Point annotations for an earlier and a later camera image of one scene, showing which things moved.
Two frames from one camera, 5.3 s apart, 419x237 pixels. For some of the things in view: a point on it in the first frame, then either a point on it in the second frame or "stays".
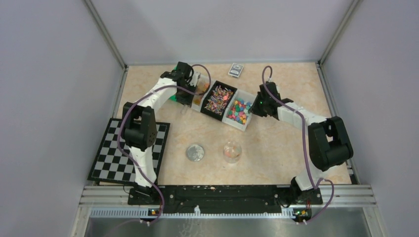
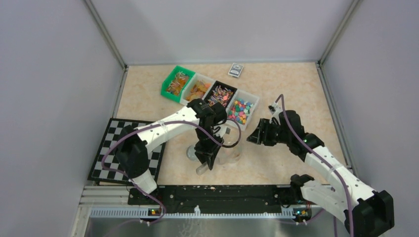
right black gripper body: (258, 107) -> (275, 134)
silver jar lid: (195, 152) stays
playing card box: (235, 70) stays
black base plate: (205, 199) stays
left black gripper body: (189, 97) -> (207, 145)
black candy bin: (219, 100) stays
